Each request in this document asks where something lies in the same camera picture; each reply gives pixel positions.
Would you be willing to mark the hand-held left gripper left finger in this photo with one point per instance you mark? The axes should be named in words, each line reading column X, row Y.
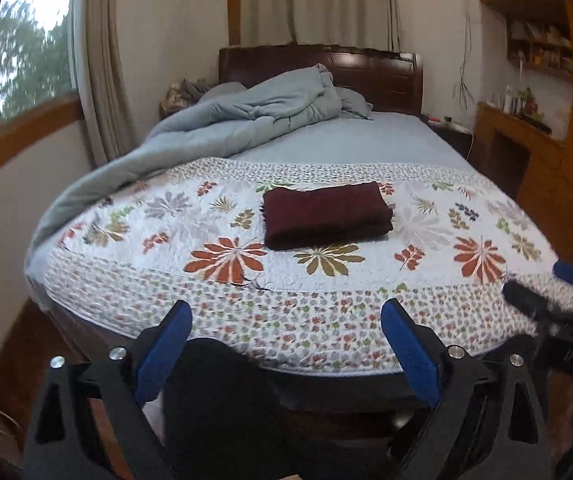
column 164, row 355

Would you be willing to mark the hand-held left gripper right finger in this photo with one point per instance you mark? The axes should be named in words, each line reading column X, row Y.
column 411, row 355

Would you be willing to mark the maroon pants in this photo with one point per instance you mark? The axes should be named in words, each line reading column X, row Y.
column 326, row 215

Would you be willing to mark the floral quilt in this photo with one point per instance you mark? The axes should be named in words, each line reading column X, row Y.
column 286, row 305

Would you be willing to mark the wooden desk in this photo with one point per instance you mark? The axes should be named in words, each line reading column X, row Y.
column 506, row 150

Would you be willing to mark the dark wooden nightstand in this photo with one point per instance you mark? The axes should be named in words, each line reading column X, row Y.
column 449, row 140

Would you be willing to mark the cluster of small bottles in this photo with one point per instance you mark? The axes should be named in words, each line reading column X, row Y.
column 524, row 102

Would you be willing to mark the light blue bed sheet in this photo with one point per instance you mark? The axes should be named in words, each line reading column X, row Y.
column 366, row 140

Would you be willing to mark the grey comforter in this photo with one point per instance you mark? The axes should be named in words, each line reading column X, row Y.
column 216, row 120

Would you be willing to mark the patterned pillow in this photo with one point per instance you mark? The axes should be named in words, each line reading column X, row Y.
column 174, row 97

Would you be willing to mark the wooden window sill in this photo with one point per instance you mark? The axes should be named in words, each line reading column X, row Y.
column 21, row 135

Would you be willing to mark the dark wooden headboard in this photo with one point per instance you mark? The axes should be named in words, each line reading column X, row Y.
column 376, row 80

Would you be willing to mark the beige curtain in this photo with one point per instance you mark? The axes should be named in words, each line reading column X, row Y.
column 316, row 0
column 106, row 60

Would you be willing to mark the glass window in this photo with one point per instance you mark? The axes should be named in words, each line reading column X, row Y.
column 16, row 60

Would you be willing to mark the dark wooden bed frame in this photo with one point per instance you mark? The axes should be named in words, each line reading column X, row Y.
column 341, row 395

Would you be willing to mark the wooden wall shelf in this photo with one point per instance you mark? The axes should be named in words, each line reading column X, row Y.
column 541, row 45

